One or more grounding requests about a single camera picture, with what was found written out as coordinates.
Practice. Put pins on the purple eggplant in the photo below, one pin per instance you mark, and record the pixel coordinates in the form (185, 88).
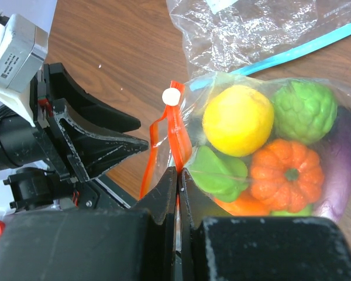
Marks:
(335, 153)

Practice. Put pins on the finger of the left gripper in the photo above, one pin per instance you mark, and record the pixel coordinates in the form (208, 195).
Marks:
(63, 86)
(94, 150)

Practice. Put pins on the small orange tangerine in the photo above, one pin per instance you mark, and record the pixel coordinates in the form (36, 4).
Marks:
(244, 205)

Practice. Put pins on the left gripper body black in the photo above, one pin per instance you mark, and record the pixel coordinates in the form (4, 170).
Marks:
(30, 129)

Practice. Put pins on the yellow lemon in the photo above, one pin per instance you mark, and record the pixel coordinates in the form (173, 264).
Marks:
(238, 121)

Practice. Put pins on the orange toy pumpkin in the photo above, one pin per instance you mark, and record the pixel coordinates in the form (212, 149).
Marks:
(286, 176)

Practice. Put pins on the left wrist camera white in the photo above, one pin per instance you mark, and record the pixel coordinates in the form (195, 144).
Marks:
(23, 50)

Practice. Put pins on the green toy pepper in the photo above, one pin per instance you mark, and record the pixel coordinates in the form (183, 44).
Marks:
(222, 176)

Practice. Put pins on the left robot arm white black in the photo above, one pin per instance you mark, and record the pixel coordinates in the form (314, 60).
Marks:
(34, 187)

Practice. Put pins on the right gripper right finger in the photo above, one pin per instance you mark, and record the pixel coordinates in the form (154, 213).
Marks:
(218, 246)

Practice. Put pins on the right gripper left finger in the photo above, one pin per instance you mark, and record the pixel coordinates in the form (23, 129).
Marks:
(128, 244)

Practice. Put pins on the clear bag orange zipper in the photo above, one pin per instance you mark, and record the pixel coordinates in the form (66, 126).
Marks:
(178, 133)

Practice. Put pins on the clear bag blue zipper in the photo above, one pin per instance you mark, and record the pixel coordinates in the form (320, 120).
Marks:
(249, 36)

